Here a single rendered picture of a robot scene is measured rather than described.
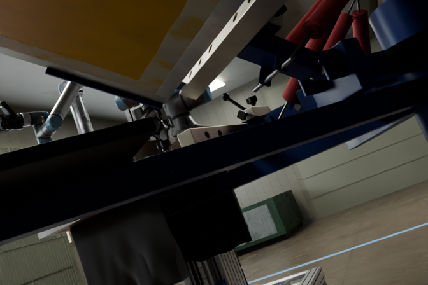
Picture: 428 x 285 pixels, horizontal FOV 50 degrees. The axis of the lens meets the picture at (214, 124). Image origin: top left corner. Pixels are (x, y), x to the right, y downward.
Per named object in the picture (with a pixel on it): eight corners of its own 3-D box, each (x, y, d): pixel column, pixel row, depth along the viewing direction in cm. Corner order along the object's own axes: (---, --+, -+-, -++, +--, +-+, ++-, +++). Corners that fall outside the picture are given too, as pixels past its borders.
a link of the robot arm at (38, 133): (43, 139, 244) (37, 121, 246) (35, 147, 251) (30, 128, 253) (57, 137, 249) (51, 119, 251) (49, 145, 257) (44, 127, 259)
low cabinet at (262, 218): (305, 224, 979) (291, 189, 994) (289, 238, 808) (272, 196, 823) (221, 254, 1040) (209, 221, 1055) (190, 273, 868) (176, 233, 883)
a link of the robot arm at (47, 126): (96, 69, 271) (62, 132, 240) (88, 77, 278) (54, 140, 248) (79, 58, 266) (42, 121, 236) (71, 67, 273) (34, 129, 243)
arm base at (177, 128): (180, 139, 252) (174, 123, 253) (204, 128, 247) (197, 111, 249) (168, 138, 237) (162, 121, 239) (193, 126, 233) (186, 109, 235)
